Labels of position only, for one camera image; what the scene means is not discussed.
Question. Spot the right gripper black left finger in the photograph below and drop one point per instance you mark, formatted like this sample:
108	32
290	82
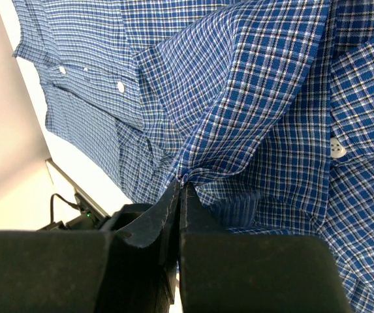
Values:
129	265

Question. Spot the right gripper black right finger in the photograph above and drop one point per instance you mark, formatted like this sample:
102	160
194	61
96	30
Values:
227	272

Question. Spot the blue checked long sleeve shirt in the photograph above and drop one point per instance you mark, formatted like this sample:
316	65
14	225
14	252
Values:
267	107

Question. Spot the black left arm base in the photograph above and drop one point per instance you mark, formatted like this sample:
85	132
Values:
89	215

